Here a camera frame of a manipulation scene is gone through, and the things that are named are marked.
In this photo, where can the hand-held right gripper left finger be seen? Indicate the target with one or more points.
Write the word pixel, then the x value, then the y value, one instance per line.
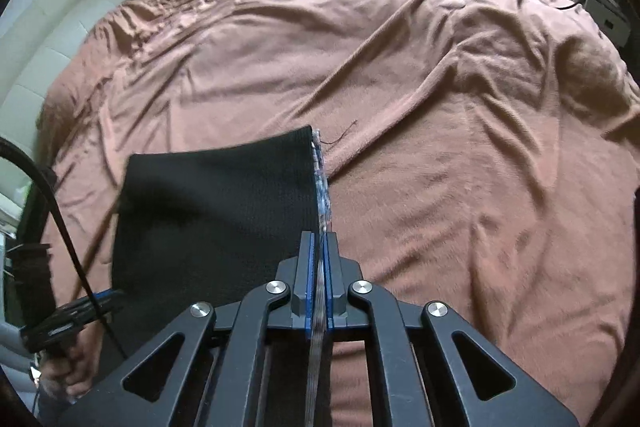
pixel 311 277

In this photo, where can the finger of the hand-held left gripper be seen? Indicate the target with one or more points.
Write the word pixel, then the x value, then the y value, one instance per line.
pixel 107 294
pixel 100 312

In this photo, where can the brown blanket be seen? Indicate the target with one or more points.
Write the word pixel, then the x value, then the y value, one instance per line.
pixel 450 157

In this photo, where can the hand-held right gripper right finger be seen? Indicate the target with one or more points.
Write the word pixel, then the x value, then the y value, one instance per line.
pixel 327 277

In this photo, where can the person's left hand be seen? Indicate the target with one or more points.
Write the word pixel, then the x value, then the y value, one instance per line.
pixel 75 372

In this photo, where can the black thread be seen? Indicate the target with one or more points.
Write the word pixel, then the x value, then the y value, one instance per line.
pixel 334 141

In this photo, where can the black pants with sequin stripe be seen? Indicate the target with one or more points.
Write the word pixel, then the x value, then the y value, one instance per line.
pixel 215 207

